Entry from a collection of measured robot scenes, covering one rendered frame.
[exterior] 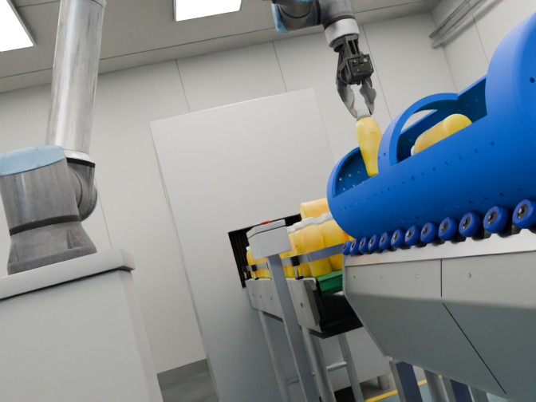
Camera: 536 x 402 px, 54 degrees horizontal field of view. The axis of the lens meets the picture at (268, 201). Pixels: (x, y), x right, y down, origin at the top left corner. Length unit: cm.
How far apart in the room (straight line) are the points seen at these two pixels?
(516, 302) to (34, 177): 95
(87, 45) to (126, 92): 456
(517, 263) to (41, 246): 90
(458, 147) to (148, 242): 499
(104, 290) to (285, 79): 529
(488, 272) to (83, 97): 105
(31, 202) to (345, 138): 521
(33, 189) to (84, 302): 28
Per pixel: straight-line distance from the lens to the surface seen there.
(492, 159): 80
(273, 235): 163
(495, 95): 77
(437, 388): 211
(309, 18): 151
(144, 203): 572
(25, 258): 120
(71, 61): 147
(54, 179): 123
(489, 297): 91
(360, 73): 145
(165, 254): 565
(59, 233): 120
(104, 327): 111
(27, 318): 114
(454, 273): 100
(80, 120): 144
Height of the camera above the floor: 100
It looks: 6 degrees up
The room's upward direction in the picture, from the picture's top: 15 degrees counter-clockwise
